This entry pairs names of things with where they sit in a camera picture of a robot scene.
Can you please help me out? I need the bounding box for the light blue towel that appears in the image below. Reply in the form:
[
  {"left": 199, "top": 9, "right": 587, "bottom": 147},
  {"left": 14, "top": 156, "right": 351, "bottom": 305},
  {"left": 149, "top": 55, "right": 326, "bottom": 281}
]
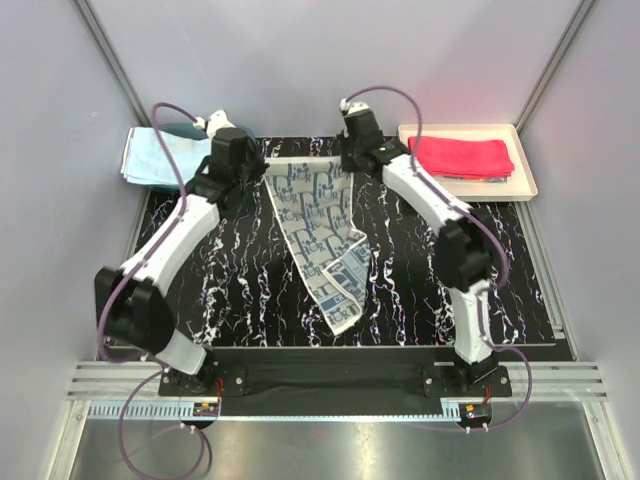
[{"left": 121, "top": 127, "right": 210, "bottom": 189}]

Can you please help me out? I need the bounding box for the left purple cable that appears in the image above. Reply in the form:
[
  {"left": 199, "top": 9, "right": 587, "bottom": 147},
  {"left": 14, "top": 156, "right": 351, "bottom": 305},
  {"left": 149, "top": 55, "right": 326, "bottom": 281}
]
[{"left": 97, "top": 102, "right": 214, "bottom": 476}]

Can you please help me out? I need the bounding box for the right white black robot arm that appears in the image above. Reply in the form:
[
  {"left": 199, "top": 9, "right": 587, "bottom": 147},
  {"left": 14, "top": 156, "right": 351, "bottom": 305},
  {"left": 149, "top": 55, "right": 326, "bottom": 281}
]
[{"left": 338, "top": 102, "right": 498, "bottom": 397}]

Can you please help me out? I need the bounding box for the aluminium frame post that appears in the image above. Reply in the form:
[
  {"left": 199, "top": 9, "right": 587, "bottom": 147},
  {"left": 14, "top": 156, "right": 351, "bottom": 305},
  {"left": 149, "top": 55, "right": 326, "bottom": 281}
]
[
  {"left": 70, "top": 0, "right": 151, "bottom": 127},
  {"left": 515, "top": 0, "right": 599, "bottom": 133}
]

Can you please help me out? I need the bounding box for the teal plastic basket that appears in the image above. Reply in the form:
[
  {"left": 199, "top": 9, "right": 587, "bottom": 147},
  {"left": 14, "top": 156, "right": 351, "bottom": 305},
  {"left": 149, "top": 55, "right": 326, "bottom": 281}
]
[{"left": 149, "top": 122, "right": 259, "bottom": 197}]

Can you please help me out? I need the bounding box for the blue beige patterned towel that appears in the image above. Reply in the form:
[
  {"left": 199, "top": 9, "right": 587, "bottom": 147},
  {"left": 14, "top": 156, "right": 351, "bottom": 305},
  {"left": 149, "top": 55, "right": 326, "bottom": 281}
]
[{"left": 265, "top": 157, "right": 371, "bottom": 335}]

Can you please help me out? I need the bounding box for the cream plastic tray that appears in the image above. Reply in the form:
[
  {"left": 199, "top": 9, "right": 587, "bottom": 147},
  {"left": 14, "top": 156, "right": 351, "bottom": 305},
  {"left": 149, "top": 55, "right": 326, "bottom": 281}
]
[{"left": 422, "top": 124, "right": 538, "bottom": 202}]

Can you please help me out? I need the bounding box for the right aluminium frame post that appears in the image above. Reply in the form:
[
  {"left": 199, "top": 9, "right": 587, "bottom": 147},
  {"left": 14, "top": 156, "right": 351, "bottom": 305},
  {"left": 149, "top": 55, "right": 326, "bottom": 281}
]
[{"left": 515, "top": 0, "right": 599, "bottom": 133}]

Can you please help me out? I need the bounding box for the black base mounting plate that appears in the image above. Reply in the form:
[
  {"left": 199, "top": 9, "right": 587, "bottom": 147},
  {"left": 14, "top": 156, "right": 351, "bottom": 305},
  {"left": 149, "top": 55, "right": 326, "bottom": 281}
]
[{"left": 159, "top": 346, "right": 513, "bottom": 399}]

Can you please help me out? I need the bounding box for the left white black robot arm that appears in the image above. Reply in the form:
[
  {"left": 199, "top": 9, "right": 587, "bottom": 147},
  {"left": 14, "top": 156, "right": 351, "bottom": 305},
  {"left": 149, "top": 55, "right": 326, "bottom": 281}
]
[{"left": 94, "top": 123, "right": 268, "bottom": 396}]

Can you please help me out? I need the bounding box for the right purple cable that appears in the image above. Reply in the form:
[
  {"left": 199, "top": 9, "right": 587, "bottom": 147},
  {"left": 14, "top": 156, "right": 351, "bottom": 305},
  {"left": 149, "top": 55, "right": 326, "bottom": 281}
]
[{"left": 339, "top": 86, "right": 534, "bottom": 434}]

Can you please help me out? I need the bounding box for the colourful bear print towel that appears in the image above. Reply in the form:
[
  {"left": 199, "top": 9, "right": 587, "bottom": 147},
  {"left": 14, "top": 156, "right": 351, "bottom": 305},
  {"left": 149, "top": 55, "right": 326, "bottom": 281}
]
[{"left": 434, "top": 175, "right": 511, "bottom": 184}]

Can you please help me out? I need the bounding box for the left aluminium frame post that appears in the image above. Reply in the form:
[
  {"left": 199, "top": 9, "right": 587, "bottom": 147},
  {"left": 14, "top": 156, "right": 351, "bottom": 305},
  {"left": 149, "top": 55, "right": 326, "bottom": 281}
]
[{"left": 70, "top": 0, "right": 151, "bottom": 127}]

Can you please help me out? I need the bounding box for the purple cable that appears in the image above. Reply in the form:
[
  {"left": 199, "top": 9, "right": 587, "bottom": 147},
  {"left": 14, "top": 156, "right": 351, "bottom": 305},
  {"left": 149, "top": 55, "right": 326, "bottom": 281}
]
[
  {"left": 339, "top": 86, "right": 534, "bottom": 434},
  {"left": 97, "top": 102, "right": 214, "bottom": 476}
]

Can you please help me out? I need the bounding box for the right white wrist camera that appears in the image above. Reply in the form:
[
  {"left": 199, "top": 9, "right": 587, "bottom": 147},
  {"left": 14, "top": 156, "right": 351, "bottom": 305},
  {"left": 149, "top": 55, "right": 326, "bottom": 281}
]
[{"left": 339, "top": 98, "right": 370, "bottom": 116}]

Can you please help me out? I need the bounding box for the red towel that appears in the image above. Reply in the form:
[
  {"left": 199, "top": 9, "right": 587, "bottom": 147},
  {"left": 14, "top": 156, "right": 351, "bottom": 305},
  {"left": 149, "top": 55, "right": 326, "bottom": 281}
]
[{"left": 408, "top": 136, "right": 515, "bottom": 177}]

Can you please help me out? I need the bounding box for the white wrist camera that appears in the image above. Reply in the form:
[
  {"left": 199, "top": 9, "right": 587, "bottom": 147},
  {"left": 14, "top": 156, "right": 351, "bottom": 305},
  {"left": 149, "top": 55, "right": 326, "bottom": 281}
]
[
  {"left": 339, "top": 98, "right": 370, "bottom": 116},
  {"left": 193, "top": 109, "right": 235, "bottom": 138}
]

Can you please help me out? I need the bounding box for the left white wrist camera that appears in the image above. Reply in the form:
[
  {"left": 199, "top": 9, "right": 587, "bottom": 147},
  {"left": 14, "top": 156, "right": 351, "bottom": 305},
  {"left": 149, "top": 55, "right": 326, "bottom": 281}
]
[{"left": 193, "top": 109, "right": 235, "bottom": 138}]

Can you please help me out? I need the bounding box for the aluminium rail with slots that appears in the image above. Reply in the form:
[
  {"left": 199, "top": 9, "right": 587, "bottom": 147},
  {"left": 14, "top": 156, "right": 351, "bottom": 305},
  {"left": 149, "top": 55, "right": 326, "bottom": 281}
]
[{"left": 68, "top": 362, "right": 608, "bottom": 422}]

